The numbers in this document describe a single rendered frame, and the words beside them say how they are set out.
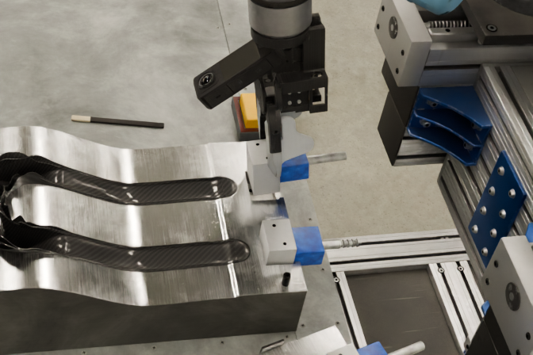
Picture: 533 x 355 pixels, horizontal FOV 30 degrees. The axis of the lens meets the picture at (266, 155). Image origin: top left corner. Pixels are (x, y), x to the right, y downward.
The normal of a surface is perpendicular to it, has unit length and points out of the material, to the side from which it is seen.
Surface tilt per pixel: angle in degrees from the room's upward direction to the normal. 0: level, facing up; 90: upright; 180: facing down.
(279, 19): 84
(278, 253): 90
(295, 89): 82
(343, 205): 0
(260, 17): 90
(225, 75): 40
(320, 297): 0
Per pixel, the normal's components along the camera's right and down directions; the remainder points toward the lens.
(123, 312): 0.18, 0.73
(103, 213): 0.55, -0.63
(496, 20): 0.13, -0.69
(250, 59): -0.53, -0.55
